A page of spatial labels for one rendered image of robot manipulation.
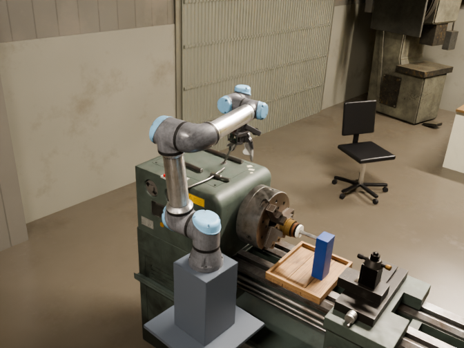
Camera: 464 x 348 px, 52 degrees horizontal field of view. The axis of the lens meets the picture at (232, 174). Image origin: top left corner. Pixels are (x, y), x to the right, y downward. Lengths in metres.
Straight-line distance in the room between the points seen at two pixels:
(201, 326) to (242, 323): 0.25
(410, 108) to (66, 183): 5.15
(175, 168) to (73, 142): 2.84
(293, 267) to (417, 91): 5.48
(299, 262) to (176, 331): 0.72
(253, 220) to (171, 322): 0.61
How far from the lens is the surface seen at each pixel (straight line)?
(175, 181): 1.91
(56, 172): 4.66
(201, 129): 1.76
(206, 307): 2.07
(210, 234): 1.95
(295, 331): 2.63
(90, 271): 3.96
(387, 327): 2.19
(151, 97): 5.07
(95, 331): 3.44
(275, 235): 2.42
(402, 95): 7.78
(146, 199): 2.63
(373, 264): 2.14
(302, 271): 2.46
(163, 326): 2.32
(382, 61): 7.93
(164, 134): 1.79
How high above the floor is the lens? 2.34
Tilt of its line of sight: 26 degrees down
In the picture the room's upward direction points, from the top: 3 degrees clockwise
